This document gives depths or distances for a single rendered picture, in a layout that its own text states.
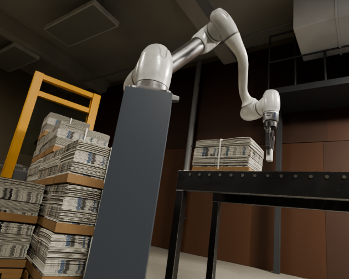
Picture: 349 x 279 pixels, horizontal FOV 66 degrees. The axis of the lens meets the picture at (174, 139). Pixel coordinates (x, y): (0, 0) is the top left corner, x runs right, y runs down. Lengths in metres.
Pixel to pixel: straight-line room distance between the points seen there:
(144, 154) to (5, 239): 1.02
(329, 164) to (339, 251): 1.21
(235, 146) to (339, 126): 3.31
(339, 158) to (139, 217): 3.96
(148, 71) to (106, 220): 0.63
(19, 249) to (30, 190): 0.32
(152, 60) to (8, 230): 1.20
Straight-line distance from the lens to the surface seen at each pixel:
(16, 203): 1.78
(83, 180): 1.42
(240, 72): 1.73
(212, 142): 1.74
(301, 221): 4.58
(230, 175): 1.50
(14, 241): 1.79
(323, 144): 4.76
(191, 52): 1.66
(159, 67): 1.21
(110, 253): 1.02
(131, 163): 1.03
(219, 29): 1.70
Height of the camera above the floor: 0.49
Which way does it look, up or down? 17 degrees up
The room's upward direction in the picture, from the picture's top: 8 degrees clockwise
